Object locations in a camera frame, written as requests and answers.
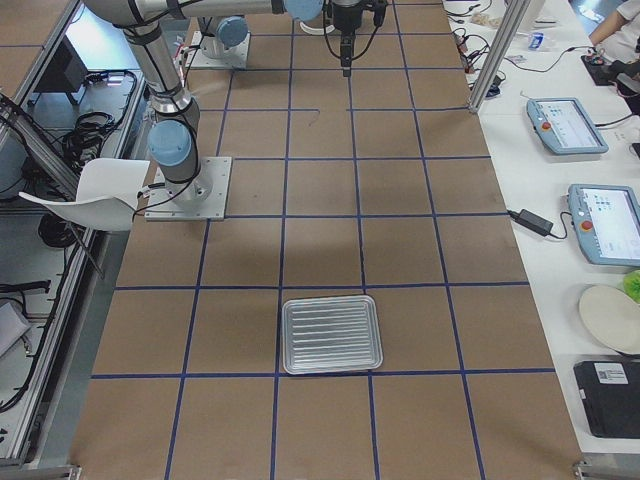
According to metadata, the silver ribbed metal tray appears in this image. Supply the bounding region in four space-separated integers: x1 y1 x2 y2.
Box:
281 294 384 375

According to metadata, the aluminium frame post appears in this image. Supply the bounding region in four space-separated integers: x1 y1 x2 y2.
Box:
468 0 530 114

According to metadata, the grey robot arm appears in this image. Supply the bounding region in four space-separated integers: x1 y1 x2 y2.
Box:
198 15 249 58
85 1 388 136

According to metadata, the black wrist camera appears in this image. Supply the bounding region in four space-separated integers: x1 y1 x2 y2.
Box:
371 0 388 28

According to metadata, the black power adapter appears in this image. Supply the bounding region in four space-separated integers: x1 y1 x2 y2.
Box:
508 209 553 237

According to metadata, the teach pendant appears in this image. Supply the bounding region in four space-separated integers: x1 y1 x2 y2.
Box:
567 184 639 267
526 97 609 155

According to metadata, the far teach pendant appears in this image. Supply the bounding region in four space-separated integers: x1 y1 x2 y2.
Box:
526 97 609 155

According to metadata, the beige plate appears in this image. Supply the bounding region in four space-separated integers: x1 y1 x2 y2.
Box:
578 285 639 356

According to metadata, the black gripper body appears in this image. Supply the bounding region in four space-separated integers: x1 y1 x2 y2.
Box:
333 4 362 68

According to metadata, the white plastic chair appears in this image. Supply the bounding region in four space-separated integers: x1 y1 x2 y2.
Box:
19 158 150 232

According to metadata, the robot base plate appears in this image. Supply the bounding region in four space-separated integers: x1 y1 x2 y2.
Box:
144 157 232 221
184 31 251 70

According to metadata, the black flat device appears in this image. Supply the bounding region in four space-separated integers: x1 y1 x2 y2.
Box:
574 361 639 439

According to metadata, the near teach pendant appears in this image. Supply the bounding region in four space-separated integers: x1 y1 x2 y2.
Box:
567 184 639 267

